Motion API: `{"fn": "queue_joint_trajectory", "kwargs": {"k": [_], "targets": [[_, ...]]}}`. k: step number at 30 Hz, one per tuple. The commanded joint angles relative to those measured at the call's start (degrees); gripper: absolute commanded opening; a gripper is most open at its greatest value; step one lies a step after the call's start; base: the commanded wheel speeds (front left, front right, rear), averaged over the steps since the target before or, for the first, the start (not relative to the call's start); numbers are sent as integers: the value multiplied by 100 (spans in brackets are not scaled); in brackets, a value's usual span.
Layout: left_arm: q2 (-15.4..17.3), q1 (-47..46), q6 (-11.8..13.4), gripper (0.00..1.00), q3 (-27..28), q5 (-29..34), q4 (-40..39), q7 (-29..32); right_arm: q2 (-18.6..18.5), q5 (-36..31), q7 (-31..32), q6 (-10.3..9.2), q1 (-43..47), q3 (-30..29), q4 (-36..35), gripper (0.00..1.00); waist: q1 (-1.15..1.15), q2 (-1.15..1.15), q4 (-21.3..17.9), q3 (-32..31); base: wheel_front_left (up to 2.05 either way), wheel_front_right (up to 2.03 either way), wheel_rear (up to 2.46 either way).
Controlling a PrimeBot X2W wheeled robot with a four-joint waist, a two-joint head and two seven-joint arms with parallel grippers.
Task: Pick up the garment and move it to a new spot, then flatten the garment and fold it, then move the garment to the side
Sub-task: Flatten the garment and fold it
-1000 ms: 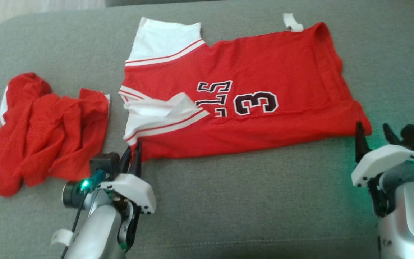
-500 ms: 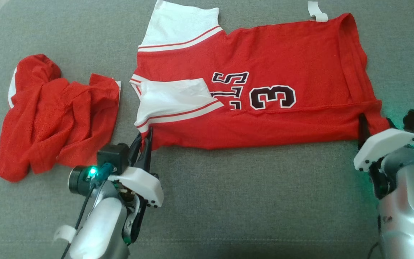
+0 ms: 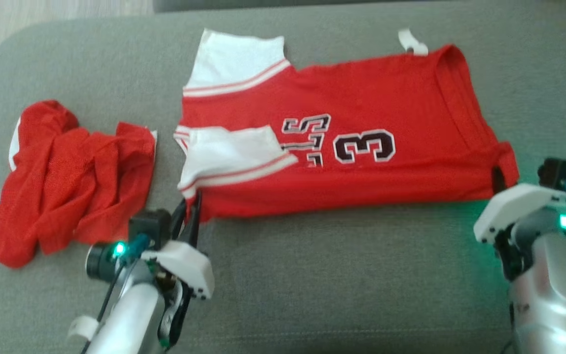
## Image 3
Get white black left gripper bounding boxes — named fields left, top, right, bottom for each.
left=141, top=191, right=215, bottom=345

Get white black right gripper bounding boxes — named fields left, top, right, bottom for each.
left=474, top=166, right=566, bottom=281

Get red shorts white stripes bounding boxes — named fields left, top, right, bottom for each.
left=0, top=100, right=158, bottom=269

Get red jersey number three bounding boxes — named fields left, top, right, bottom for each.
left=173, top=28, right=520, bottom=223

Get grey fabric sofa seat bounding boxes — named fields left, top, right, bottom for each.
left=0, top=0, right=566, bottom=354

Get grey sofa backrest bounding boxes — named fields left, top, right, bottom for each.
left=153, top=0, right=411, bottom=13

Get white cable tape tag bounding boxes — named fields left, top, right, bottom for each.
left=67, top=316, right=98, bottom=343

